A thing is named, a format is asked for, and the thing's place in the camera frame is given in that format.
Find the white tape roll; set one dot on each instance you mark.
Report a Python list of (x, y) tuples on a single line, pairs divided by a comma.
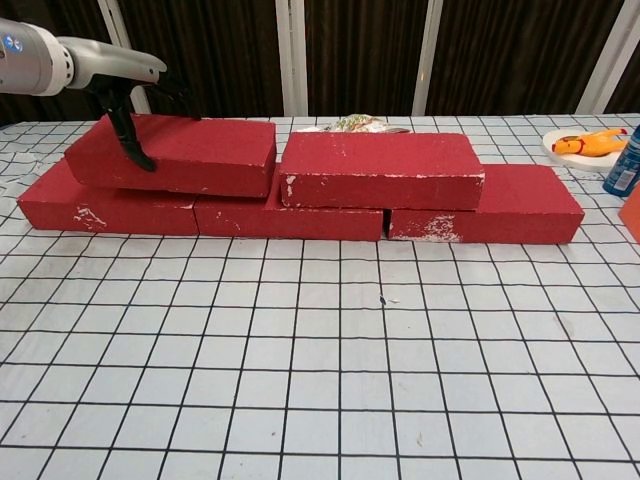
[(557, 154)]

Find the yellow rubber chicken toy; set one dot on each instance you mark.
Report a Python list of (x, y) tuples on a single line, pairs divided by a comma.
[(585, 145)]

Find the blue spray bottle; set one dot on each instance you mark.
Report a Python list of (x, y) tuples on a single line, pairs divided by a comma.
[(622, 170)]

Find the white frame post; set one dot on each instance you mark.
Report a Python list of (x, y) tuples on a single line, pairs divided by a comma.
[(602, 55), (145, 100), (291, 55), (427, 55)]

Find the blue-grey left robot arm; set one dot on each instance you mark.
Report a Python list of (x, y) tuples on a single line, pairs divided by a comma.
[(30, 60)]

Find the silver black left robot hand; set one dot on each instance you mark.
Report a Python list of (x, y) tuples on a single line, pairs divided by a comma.
[(110, 65)]

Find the red rectangular foam brick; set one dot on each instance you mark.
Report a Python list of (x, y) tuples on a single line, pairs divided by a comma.
[(200, 150), (125, 215), (380, 155), (525, 200), (290, 222)]

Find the silver printed snack bag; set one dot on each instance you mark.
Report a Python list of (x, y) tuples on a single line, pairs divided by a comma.
[(357, 124)]

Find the orange cube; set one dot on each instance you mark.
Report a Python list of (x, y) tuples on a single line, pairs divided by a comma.
[(632, 210)]

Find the dark brown curtain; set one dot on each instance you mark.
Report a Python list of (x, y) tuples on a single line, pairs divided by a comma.
[(230, 50)]

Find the white black-grid tablecloth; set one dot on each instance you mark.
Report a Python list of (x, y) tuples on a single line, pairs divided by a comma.
[(320, 375)]

